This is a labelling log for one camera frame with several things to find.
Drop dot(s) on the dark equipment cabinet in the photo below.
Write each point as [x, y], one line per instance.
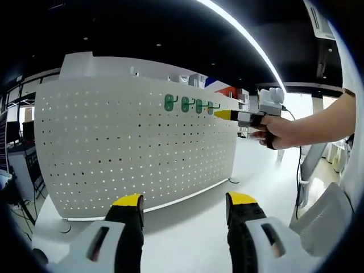
[28, 170]

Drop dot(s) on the person's right hand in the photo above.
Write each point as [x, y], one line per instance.
[281, 133]

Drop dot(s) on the grey mesh office chair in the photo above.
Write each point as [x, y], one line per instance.
[327, 216]

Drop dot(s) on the ceiling strip light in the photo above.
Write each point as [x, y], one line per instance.
[268, 58]

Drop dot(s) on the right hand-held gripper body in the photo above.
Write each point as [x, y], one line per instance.
[270, 106]

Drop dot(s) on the ceiling air conditioner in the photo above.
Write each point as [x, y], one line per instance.
[321, 25]

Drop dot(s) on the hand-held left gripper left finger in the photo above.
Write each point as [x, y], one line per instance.
[128, 236]

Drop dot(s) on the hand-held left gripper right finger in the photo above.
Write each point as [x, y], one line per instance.
[244, 227]

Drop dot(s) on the white perforated mounting plate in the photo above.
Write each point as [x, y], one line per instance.
[113, 148]

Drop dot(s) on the green hook assembly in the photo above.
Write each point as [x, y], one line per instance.
[168, 103]
[185, 105]
[210, 109]
[199, 106]

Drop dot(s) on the storage shelf with boxes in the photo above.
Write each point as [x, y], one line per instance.
[196, 79]

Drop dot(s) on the person's white shirt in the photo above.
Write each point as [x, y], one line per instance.
[347, 76]

